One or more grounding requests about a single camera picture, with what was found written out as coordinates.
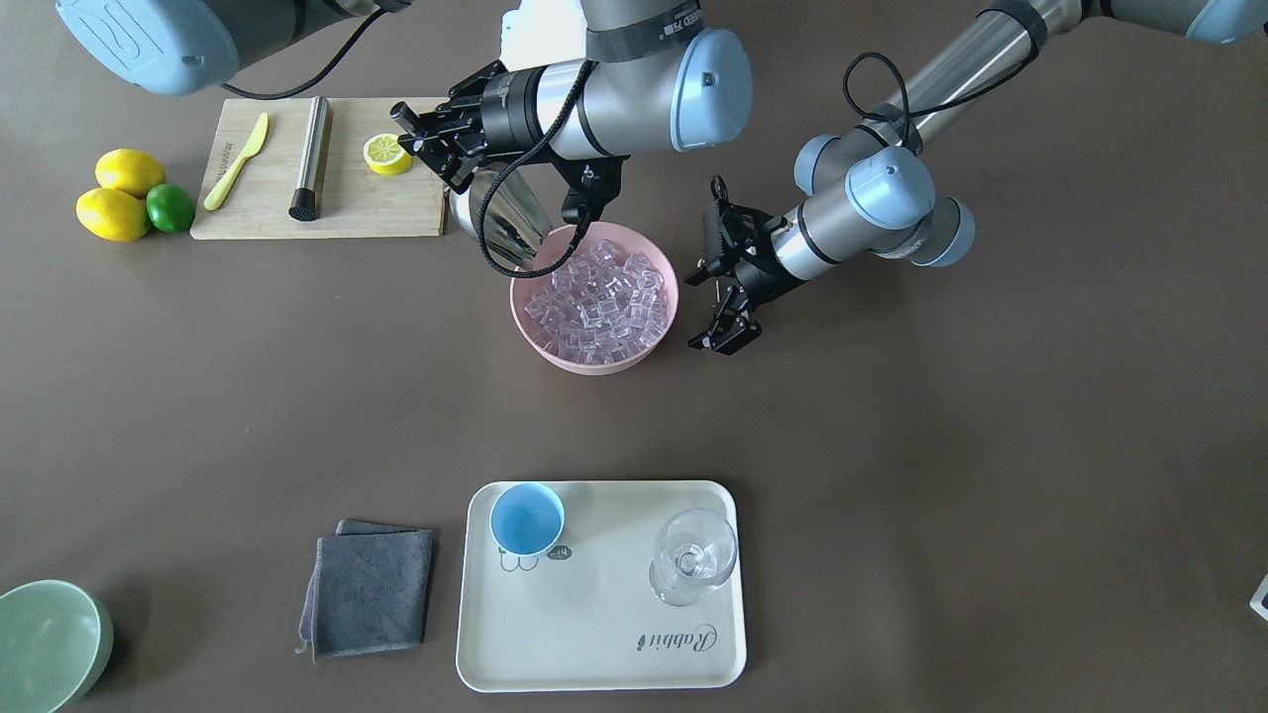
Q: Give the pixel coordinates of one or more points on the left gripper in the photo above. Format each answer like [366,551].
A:
[761,263]

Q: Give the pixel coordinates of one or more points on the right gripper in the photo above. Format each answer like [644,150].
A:
[498,106]

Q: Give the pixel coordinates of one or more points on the steel ice scoop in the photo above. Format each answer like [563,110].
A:
[516,222]

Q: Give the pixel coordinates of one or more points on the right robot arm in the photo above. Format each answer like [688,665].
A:
[652,77]

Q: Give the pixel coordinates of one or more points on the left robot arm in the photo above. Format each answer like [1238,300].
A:
[868,192]

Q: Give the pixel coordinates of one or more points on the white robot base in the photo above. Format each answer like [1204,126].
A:
[539,33]

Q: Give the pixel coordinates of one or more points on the clear ice cubes pile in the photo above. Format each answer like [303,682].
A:
[604,306]

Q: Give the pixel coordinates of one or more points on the blue cup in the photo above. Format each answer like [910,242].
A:
[527,519]

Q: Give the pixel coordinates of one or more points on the half lemon slice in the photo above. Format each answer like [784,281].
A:
[384,155]

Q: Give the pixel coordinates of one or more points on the pink bowl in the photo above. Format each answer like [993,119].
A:
[626,238]

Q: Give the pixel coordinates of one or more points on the bamboo cutting board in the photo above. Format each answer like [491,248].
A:
[353,201]

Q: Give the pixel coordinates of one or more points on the steel muddler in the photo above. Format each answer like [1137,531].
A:
[305,200]

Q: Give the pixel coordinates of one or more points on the yellow plastic knife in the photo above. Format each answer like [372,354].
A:
[251,148]

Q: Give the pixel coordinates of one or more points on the clear wine glass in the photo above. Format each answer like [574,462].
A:
[695,553]

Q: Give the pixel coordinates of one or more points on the lime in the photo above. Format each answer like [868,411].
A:
[169,208]

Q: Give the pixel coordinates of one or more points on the beige rabbit tray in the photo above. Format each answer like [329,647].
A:
[586,617]

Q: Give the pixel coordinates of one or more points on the grey folded cloth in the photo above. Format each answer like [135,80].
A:
[368,592]

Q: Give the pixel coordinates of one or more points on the white tag card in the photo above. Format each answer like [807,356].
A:
[1258,602]

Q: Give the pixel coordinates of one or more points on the mint green bowl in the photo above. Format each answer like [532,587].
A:
[56,640]

